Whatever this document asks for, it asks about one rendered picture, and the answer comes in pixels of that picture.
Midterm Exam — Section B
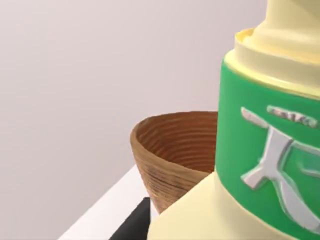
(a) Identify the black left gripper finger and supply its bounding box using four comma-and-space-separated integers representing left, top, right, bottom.
108, 197, 152, 240

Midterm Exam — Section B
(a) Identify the cream and green bottle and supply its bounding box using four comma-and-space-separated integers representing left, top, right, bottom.
146, 0, 320, 240

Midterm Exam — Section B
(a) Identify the brown wooden bowl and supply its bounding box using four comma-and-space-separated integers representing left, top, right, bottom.
129, 111, 219, 215

